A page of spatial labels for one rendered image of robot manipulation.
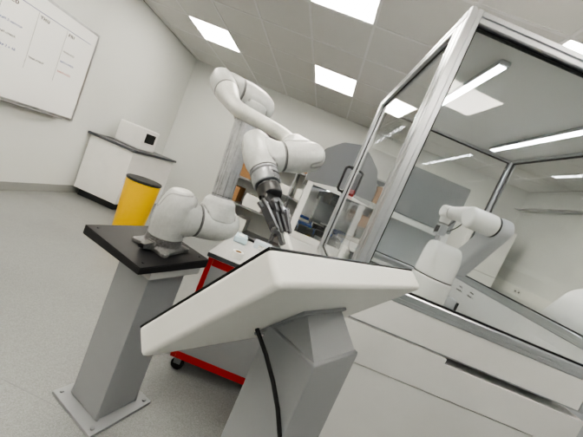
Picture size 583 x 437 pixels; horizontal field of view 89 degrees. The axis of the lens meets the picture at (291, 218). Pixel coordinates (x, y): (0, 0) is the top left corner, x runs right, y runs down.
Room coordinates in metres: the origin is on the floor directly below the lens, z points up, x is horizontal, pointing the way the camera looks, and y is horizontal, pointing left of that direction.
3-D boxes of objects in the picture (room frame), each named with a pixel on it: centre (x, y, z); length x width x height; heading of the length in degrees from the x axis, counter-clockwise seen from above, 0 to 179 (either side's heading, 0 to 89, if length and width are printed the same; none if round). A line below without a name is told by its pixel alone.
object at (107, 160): (4.58, 2.60, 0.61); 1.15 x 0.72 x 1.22; 176
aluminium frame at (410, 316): (1.50, -0.72, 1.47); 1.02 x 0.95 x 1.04; 1
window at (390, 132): (1.49, -0.27, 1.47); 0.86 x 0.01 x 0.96; 1
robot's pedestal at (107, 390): (1.30, 0.49, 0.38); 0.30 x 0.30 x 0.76; 66
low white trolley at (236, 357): (1.94, 0.07, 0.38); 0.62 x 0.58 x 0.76; 1
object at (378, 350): (1.50, -0.72, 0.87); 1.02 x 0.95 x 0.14; 1
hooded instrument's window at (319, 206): (3.25, -0.55, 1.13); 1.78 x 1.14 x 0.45; 1
